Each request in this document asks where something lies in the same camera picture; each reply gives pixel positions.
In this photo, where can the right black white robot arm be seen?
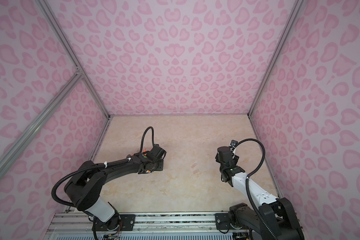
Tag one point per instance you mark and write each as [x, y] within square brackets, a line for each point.
[272, 218]

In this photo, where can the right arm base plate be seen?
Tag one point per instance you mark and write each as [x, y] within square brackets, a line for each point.
[223, 222]

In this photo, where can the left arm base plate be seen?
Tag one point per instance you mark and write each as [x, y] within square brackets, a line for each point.
[127, 222]

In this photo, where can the diagonal aluminium frame bar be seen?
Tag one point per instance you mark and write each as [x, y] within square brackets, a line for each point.
[11, 155]

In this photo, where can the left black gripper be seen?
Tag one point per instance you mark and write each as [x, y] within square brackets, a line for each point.
[161, 167]

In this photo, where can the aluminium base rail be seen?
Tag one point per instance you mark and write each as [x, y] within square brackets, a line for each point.
[148, 226]

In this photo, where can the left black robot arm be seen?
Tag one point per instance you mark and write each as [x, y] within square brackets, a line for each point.
[84, 187]

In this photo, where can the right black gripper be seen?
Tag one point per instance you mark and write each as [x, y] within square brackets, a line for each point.
[217, 157]

